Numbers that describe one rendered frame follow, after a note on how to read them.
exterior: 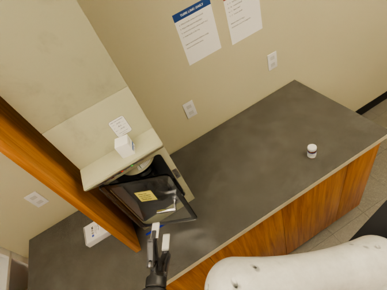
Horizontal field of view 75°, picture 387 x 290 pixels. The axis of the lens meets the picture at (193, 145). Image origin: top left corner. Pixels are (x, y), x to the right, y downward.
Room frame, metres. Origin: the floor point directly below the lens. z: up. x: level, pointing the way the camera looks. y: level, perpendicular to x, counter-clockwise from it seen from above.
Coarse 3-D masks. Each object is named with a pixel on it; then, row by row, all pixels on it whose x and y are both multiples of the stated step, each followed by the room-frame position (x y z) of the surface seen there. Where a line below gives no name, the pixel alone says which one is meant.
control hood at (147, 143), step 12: (144, 132) 0.79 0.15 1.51; (144, 144) 0.72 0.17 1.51; (156, 144) 0.69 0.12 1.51; (108, 156) 0.75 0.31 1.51; (120, 156) 0.72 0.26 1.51; (132, 156) 0.69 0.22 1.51; (144, 156) 0.67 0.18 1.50; (84, 168) 0.74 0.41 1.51; (96, 168) 0.71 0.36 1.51; (108, 168) 0.69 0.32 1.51; (120, 168) 0.66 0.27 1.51; (84, 180) 0.68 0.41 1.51; (96, 180) 0.65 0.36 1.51
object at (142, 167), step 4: (148, 160) 0.82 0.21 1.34; (152, 160) 0.82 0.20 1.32; (144, 164) 0.80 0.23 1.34; (148, 164) 0.81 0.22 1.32; (136, 168) 0.80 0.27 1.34; (140, 168) 0.79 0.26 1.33; (144, 168) 0.79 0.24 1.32; (128, 172) 0.81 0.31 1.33; (132, 172) 0.80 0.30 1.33; (136, 172) 0.79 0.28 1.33; (140, 172) 0.79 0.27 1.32
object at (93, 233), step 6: (84, 228) 0.91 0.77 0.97; (90, 228) 0.88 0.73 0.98; (96, 228) 0.87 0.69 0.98; (102, 228) 0.85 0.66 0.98; (84, 234) 0.86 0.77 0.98; (90, 234) 0.85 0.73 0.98; (96, 234) 0.83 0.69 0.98; (102, 234) 0.81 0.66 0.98; (108, 234) 0.81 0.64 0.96; (90, 240) 0.81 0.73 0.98; (96, 240) 0.80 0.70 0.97; (90, 246) 0.80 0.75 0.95
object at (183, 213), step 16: (160, 176) 0.65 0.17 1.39; (112, 192) 0.73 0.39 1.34; (128, 192) 0.71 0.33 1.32; (160, 192) 0.67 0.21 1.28; (176, 192) 0.64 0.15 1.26; (128, 208) 0.73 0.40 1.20; (144, 208) 0.71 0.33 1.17; (160, 208) 0.68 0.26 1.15; (144, 224) 0.73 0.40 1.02; (160, 224) 0.70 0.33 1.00
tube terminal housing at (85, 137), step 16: (112, 96) 0.79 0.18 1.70; (128, 96) 0.80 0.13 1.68; (80, 112) 0.77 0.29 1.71; (96, 112) 0.78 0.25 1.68; (112, 112) 0.78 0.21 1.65; (128, 112) 0.79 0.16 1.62; (64, 128) 0.76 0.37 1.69; (80, 128) 0.76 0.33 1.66; (96, 128) 0.77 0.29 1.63; (144, 128) 0.79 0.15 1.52; (64, 144) 0.75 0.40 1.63; (80, 144) 0.76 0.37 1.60; (96, 144) 0.77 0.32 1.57; (112, 144) 0.77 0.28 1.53; (80, 160) 0.75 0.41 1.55; (96, 160) 0.76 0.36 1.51; (144, 160) 0.78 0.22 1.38
